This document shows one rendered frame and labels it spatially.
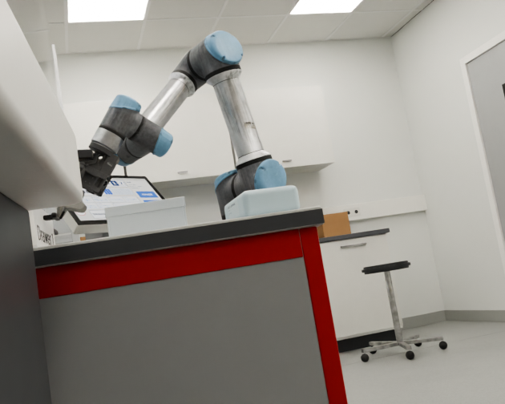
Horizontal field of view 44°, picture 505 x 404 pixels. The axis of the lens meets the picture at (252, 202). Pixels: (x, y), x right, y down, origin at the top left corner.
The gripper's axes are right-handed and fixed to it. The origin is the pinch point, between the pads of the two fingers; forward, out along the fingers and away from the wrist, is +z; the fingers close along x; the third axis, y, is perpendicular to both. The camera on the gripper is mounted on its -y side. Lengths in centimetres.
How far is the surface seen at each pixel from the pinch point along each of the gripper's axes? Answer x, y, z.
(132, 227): -67, 24, 0
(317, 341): -71, 58, 4
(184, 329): -71, 38, 11
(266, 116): 345, 47, -166
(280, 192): -69, 43, -15
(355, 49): 395, 97, -285
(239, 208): -67, 38, -10
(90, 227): 71, -1, -4
